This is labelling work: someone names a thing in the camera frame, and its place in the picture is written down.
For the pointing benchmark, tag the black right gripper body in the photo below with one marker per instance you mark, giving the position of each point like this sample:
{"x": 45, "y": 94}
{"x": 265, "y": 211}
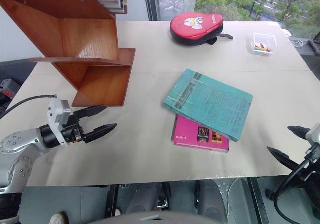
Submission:
{"x": 312, "y": 155}

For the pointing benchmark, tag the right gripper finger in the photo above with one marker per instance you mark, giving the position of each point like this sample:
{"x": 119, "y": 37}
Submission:
{"x": 298, "y": 131}
{"x": 282, "y": 157}

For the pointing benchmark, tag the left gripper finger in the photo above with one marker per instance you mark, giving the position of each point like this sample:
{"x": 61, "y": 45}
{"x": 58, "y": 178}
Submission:
{"x": 100, "y": 131}
{"x": 90, "y": 110}

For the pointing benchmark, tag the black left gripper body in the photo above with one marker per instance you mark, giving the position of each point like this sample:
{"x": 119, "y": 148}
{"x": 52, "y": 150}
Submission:
{"x": 73, "y": 132}

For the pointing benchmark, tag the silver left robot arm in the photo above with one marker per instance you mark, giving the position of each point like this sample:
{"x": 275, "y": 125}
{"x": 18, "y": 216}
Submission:
{"x": 15, "y": 140}

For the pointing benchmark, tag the brown wooden bookshelf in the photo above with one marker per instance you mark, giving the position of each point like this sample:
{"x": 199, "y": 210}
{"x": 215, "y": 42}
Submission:
{"x": 82, "y": 38}

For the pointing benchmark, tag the pink book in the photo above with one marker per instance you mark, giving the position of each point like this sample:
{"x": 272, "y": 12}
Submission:
{"x": 187, "y": 133}

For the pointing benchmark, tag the teal book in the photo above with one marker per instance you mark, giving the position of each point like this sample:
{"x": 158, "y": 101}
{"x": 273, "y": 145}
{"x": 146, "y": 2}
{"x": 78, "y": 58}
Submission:
{"x": 212, "y": 103}

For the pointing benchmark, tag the white-paged book stack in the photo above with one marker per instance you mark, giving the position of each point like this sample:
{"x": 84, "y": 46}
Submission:
{"x": 111, "y": 2}

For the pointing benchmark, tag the black table leg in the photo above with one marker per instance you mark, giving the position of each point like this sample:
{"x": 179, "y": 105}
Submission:
{"x": 112, "y": 199}
{"x": 256, "y": 199}

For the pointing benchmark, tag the dark seat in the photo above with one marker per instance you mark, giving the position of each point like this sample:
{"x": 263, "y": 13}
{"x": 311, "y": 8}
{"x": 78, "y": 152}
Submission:
{"x": 15, "y": 70}

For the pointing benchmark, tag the white shoe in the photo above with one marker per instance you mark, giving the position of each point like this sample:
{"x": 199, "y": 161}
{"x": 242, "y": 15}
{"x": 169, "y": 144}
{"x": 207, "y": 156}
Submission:
{"x": 58, "y": 218}

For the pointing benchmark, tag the small yellow red pieces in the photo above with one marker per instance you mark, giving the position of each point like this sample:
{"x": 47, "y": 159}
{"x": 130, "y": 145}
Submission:
{"x": 261, "y": 48}

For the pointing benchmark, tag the clear plastic box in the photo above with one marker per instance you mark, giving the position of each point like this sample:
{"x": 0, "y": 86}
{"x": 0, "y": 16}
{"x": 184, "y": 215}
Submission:
{"x": 272, "y": 42}

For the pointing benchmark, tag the red black paddle case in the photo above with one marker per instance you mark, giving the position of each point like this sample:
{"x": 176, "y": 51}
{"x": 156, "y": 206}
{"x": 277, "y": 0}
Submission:
{"x": 192, "y": 27}

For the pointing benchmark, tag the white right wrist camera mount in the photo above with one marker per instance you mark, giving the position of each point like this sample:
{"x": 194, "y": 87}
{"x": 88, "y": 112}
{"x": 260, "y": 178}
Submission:
{"x": 314, "y": 133}

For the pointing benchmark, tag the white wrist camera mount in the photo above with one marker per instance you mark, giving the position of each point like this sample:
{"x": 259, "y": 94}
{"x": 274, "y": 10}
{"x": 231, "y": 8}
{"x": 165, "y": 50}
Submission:
{"x": 55, "y": 110}
{"x": 314, "y": 133}

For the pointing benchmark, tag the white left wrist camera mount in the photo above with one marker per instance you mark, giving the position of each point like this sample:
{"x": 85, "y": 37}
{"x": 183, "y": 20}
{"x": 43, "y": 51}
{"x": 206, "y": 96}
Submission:
{"x": 55, "y": 110}

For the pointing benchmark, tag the black window frame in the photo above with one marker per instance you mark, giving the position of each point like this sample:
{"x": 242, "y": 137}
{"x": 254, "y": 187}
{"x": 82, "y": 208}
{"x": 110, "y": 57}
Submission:
{"x": 148, "y": 1}

